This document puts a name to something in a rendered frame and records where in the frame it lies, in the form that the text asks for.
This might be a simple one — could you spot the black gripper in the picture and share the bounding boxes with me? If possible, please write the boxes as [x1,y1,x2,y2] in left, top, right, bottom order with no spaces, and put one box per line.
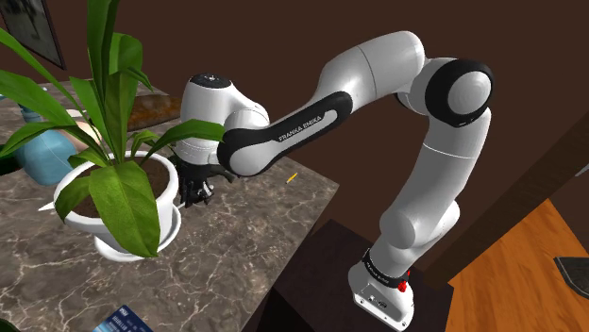
[177,156,215,209]

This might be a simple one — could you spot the green plant in white pot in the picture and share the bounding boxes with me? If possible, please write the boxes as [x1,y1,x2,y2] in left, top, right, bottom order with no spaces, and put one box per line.
[0,0,227,264]

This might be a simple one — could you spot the rusty brown board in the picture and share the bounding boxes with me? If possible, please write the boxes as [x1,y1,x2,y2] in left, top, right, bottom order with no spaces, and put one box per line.
[126,93,184,133]

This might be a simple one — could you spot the peach round bowl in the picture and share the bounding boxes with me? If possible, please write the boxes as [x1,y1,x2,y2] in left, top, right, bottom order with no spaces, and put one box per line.
[68,120,103,153]

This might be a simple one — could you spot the dark robot stand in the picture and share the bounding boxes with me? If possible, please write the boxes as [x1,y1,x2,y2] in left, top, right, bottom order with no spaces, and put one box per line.
[268,219,455,332]

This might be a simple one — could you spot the blue printed box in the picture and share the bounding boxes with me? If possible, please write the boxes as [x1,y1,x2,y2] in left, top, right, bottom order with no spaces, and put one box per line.
[91,305,156,332]

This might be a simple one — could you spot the light blue jug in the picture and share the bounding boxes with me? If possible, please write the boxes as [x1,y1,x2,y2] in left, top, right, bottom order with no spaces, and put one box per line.
[12,102,79,188]

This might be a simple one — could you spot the dark grey floor mat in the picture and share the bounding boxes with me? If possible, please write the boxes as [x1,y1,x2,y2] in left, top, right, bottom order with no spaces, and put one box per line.
[553,255,589,300]

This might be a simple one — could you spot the dark framed wall picture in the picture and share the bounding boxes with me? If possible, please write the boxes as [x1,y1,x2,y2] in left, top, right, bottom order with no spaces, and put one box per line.
[0,0,67,71]

